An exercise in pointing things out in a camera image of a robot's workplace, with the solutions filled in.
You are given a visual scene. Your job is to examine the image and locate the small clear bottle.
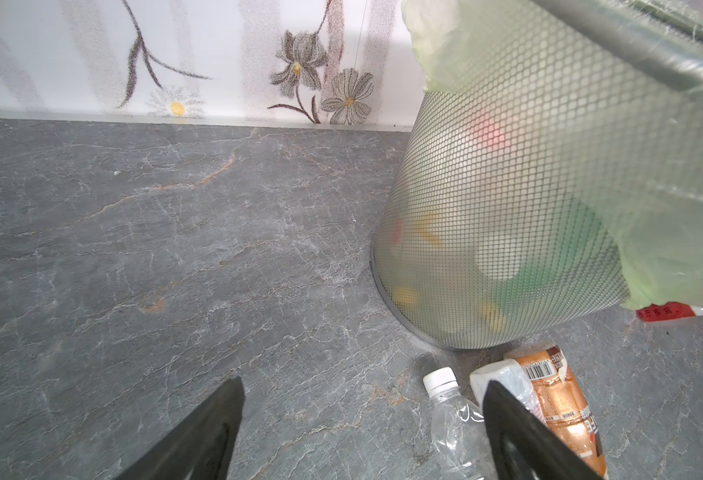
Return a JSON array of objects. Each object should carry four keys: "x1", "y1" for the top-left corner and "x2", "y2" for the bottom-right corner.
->
[{"x1": 423, "y1": 367, "x2": 495, "y2": 479}]

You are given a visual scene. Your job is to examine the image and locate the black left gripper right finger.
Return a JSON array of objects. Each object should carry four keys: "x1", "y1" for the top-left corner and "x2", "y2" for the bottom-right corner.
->
[{"x1": 483, "y1": 380, "x2": 601, "y2": 480}]

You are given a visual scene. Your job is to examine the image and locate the orange drink bottle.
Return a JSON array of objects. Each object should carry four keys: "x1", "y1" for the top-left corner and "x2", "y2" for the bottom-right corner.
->
[{"x1": 635, "y1": 302, "x2": 703, "y2": 326}]

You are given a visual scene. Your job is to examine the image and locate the brown label milk tea bottle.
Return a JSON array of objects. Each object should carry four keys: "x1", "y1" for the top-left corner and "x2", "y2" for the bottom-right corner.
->
[{"x1": 503, "y1": 342, "x2": 609, "y2": 479}]

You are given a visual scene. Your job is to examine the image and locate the green lined waste bin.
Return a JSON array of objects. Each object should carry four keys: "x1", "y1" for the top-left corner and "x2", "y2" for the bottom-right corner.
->
[{"x1": 371, "y1": 1, "x2": 703, "y2": 350}]

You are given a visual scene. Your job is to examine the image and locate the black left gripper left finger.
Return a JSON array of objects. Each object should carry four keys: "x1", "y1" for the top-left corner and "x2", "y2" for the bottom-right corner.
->
[{"x1": 119, "y1": 377, "x2": 246, "y2": 479}]

